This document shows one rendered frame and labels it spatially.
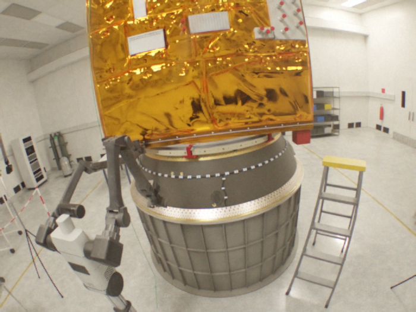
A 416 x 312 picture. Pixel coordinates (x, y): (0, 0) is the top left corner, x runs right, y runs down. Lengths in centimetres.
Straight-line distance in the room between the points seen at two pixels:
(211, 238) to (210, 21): 187
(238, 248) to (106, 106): 176
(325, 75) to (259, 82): 700
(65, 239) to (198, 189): 116
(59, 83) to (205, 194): 832
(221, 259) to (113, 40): 225
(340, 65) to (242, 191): 791
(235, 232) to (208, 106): 112
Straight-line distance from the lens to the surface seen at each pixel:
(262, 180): 185
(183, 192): 179
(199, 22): 178
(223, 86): 168
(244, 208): 176
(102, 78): 194
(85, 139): 884
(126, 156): 108
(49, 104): 974
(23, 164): 851
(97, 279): 115
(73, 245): 100
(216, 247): 199
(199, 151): 170
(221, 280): 241
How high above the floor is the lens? 222
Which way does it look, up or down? 19 degrees down
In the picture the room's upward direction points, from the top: 8 degrees counter-clockwise
